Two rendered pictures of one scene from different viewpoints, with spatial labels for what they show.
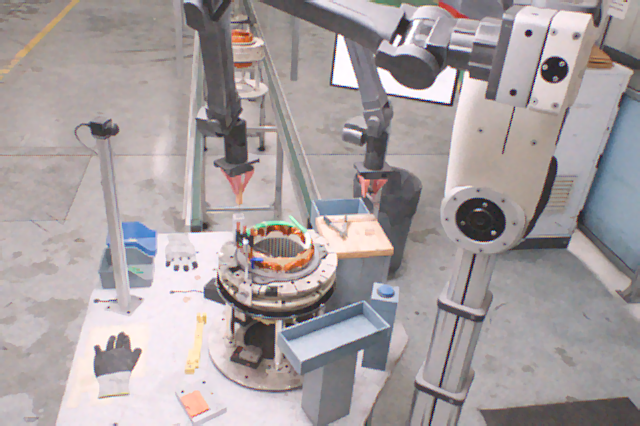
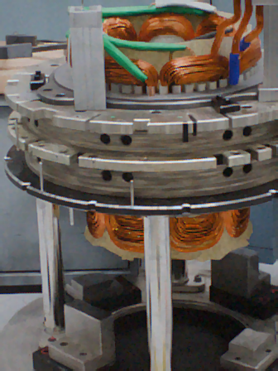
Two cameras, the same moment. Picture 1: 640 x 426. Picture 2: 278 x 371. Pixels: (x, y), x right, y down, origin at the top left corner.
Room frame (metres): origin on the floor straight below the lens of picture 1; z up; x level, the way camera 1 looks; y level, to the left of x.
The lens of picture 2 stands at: (0.97, 1.06, 1.34)
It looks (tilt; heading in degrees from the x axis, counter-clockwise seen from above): 20 degrees down; 288
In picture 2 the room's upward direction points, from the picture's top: 2 degrees counter-clockwise
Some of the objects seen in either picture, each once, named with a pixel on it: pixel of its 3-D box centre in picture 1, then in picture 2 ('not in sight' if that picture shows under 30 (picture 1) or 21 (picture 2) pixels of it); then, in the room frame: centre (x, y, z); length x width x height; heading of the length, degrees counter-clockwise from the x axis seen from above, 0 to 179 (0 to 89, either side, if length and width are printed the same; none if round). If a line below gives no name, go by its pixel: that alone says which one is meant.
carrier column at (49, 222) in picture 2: not in sight; (50, 249); (1.37, 0.13, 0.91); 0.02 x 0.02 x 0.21
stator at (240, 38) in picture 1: (237, 48); not in sight; (3.48, 0.60, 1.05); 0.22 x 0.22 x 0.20
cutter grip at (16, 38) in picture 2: not in sight; (21, 40); (1.48, -0.08, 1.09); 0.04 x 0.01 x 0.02; 1
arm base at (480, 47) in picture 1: (482, 48); not in sight; (0.82, -0.21, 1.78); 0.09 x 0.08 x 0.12; 156
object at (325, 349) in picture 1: (329, 371); not in sight; (1.01, -0.06, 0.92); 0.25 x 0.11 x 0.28; 124
